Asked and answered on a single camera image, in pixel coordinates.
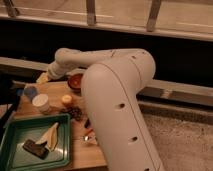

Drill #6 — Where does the wooden table board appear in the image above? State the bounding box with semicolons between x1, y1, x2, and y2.
12;80;108;171

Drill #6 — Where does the green plastic tray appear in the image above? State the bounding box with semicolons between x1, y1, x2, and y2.
0;114;70;171

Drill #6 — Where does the dark pine cone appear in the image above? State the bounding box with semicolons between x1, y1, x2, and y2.
61;106;82;121

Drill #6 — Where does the white cup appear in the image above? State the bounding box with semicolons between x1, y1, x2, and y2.
32;94;50;113

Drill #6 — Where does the orange carrot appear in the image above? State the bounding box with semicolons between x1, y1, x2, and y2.
85;129;93;136

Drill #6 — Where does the metal strainer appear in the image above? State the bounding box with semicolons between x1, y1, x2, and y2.
82;135;98;145

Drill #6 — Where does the small yellow cup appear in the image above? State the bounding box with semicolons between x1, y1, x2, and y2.
61;95;73;107

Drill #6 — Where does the black handled tool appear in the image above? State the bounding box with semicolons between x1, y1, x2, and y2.
84;119;91;129

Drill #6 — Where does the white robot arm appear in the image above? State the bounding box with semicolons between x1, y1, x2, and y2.
47;48;165;171

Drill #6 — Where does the dark brown block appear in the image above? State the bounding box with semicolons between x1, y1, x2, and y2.
23;139;49;160

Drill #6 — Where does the red-brown bowl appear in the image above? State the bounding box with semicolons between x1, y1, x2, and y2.
67;73;83;91

